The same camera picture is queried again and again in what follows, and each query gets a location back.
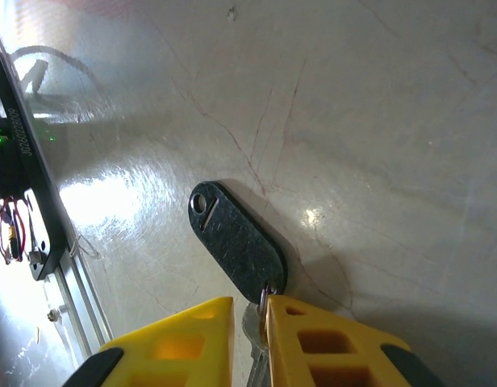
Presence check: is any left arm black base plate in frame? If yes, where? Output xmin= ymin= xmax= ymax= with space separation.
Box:
xmin=0 ymin=50 xmax=67 ymax=282

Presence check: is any silver key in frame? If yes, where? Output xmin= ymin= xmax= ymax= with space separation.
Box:
xmin=240 ymin=302 xmax=272 ymax=387

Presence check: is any black oval key fob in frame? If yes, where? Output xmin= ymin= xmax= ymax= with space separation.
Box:
xmin=187 ymin=180 xmax=289 ymax=303

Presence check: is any small metal keyring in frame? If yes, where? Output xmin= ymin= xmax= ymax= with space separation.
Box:
xmin=258 ymin=281 xmax=278 ymax=348

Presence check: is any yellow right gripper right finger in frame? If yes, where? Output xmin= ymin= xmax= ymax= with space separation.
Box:
xmin=266 ymin=294 xmax=449 ymax=387

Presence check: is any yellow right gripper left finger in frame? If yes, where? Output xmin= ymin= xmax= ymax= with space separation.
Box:
xmin=73 ymin=297 xmax=236 ymax=387

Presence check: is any red wire bundle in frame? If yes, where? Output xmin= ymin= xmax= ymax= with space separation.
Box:
xmin=0 ymin=196 xmax=31 ymax=266

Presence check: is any aluminium frame rail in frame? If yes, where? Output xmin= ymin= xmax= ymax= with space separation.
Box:
xmin=50 ymin=257 xmax=115 ymax=356

